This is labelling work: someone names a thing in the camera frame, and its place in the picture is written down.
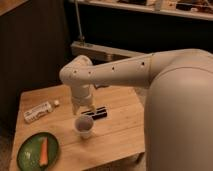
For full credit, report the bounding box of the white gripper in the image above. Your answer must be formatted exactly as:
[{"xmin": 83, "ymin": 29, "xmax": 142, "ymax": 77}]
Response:
[{"xmin": 71, "ymin": 85, "xmax": 97, "ymax": 115}]

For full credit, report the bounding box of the clear plastic bottle white label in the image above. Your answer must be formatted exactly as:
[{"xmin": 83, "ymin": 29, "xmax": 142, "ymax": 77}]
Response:
[{"xmin": 23, "ymin": 100, "xmax": 60, "ymax": 123}]

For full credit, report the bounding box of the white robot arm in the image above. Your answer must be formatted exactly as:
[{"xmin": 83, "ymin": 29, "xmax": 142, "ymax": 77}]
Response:
[{"xmin": 59, "ymin": 49, "xmax": 213, "ymax": 171}]

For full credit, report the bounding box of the green ceramic bowl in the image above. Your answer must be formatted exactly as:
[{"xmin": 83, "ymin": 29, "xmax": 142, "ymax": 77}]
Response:
[{"xmin": 16, "ymin": 132, "xmax": 59, "ymax": 171}]

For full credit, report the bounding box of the clear plastic cup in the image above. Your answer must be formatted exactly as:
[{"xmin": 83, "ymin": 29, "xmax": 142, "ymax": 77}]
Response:
[{"xmin": 74, "ymin": 115, "xmax": 94, "ymax": 139}]

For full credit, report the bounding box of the wooden table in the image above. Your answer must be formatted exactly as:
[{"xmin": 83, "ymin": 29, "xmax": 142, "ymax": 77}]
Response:
[{"xmin": 10, "ymin": 85, "xmax": 144, "ymax": 171}]

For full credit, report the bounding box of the orange carrot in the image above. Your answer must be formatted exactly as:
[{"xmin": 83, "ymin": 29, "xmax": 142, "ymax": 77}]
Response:
[{"xmin": 39, "ymin": 138, "xmax": 48, "ymax": 166}]

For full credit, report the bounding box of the metal vertical pole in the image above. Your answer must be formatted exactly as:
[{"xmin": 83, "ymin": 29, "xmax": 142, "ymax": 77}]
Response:
[{"xmin": 74, "ymin": 0, "xmax": 85, "ymax": 45}]

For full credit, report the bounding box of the upper shelf with clutter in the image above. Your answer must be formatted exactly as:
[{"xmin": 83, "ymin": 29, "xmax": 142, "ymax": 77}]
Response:
[{"xmin": 68, "ymin": 0, "xmax": 213, "ymax": 21}]

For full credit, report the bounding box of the grey metal shelf rail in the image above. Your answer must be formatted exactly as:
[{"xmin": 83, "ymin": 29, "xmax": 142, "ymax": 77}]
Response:
[{"xmin": 70, "ymin": 41, "xmax": 141, "ymax": 62}]

